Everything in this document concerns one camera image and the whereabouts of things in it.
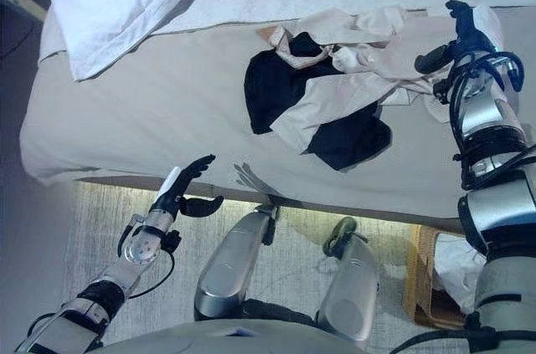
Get pale white garment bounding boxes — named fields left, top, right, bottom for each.
left=433, top=232, right=489, bottom=313

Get green right robot foot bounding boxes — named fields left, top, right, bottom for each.
left=322, top=216, right=359, bottom=255

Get brown wicker basket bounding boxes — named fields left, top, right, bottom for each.
left=404, top=223, right=491, bottom=328

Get bed with grey bedspread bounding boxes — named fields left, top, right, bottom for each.
left=18, top=0, right=536, bottom=233

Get silver left robot leg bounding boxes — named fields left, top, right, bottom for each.
left=193, top=203, right=281, bottom=321

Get silver robot leg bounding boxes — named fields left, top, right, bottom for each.
left=316, top=232, right=380, bottom=345
left=193, top=203, right=281, bottom=321

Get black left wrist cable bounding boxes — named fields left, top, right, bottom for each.
left=116, top=213, right=177, bottom=300

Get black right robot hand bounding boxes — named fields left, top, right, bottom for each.
left=414, top=0, right=503, bottom=75

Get small white chest label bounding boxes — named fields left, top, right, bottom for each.
left=219, top=326, right=255, bottom=337

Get grey textured area rug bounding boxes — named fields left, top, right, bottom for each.
left=70, top=180, right=478, bottom=354

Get black garment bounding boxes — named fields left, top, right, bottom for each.
left=244, top=31, right=394, bottom=172

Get beige garment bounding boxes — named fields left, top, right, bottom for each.
left=270, top=4, right=461, bottom=156

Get black cable tie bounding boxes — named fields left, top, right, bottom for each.
left=399, top=320, right=477, bottom=349

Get pink patterned cloth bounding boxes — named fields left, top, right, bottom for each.
left=257, top=23, right=336, bottom=69

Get silver right robot leg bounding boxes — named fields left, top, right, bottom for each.
left=316, top=232, right=380, bottom=345

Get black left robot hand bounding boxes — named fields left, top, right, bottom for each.
left=148, top=153, right=225, bottom=219

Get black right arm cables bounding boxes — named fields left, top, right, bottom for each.
left=435, top=50, right=528, bottom=192

